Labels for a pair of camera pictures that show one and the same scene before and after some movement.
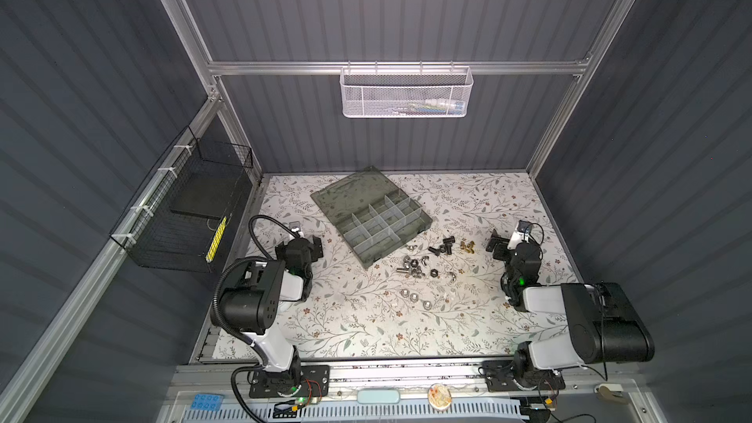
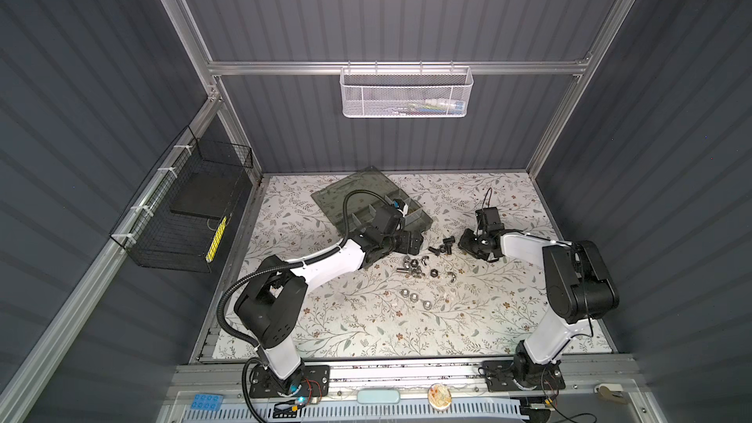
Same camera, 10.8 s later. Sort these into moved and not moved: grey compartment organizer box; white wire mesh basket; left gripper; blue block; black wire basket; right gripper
Moved: right gripper; left gripper
Not moved: black wire basket; blue block; white wire mesh basket; grey compartment organizer box
